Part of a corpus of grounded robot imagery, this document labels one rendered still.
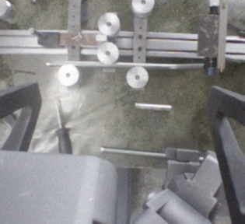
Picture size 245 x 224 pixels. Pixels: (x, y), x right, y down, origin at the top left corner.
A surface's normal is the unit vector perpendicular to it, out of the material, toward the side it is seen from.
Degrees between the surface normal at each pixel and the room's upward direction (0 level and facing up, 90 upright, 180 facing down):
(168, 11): 0
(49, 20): 0
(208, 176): 38
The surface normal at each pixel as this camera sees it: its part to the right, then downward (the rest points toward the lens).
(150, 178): -0.03, 0.09
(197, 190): -0.56, -0.21
